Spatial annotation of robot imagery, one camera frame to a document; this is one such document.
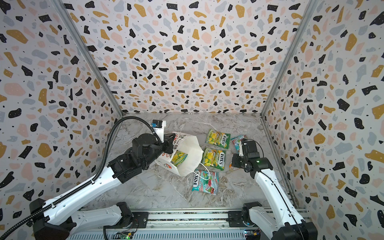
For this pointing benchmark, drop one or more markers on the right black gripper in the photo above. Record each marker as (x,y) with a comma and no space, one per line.
(245,147)

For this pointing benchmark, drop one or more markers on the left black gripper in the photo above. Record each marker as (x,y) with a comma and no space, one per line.
(168,142)

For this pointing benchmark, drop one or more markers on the teal mint blossom candy packet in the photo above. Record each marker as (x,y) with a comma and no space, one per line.
(236,141)

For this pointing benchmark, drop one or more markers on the green lemon candy packet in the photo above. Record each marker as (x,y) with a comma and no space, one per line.
(214,158)
(218,139)

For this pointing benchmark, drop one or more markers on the white floral paper bag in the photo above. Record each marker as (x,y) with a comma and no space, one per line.
(188,144)

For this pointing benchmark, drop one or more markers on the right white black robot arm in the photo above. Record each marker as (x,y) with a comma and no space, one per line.
(287,223)

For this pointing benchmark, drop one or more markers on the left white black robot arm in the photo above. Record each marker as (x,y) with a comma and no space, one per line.
(61,217)

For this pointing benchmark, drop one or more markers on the right small circuit board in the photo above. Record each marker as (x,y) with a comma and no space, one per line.
(252,234)

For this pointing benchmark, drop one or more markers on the small circuit board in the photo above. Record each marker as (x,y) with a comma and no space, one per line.
(252,234)
(124,236)

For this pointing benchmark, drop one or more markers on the left small circuit board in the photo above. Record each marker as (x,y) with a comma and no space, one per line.
(124,236)

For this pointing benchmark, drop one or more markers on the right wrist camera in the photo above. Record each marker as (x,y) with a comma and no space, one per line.
(241,152)

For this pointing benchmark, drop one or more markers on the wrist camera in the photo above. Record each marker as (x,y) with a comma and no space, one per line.
(241,152)
(159,127)

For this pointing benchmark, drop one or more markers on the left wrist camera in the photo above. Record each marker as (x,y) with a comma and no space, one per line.
(159,127)

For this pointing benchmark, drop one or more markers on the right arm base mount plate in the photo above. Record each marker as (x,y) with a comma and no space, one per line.
(240,219)

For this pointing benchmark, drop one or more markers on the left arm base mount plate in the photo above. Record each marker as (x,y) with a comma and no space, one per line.
(138,220)

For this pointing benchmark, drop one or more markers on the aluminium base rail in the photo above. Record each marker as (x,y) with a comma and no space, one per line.
(180,224)

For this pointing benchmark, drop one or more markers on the left corner aluminium post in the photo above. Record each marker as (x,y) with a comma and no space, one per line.
(65,17)

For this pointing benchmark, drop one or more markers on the corner aluminium post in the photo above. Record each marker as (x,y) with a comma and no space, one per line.
(290,54)
(65,17)

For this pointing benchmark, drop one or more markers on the right corner aluminium post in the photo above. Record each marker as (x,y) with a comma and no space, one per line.
(290,54)

